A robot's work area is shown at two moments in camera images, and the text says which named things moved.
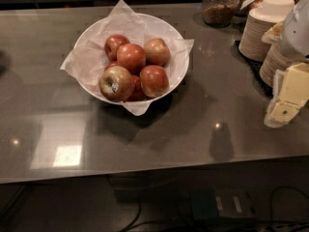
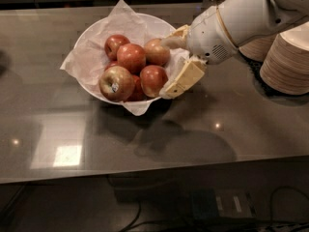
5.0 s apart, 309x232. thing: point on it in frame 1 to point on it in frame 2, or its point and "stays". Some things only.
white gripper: [296, 36] to [207, 36]
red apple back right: [156, 52] stays
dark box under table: [221, 203] stays
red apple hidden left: [114, 63] stays
